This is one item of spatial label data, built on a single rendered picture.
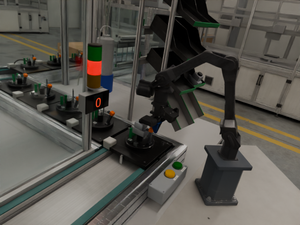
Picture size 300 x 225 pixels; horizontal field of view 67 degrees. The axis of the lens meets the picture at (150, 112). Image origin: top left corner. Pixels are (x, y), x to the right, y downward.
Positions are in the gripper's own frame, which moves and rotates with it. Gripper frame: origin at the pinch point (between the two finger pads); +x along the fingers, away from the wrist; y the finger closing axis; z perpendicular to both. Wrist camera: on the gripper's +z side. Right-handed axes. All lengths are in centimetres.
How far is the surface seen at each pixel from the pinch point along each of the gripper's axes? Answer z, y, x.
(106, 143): -17.1, -12.2, 11.3
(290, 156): 78, 249, 111
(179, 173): 16.6, -5.4, 13.6
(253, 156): 39, 51, 24
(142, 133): -5.2, -2.3, 4.8
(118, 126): -25.0, 5.1, 12.1
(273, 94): 29, 395, 72
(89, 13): -20, -20, -42
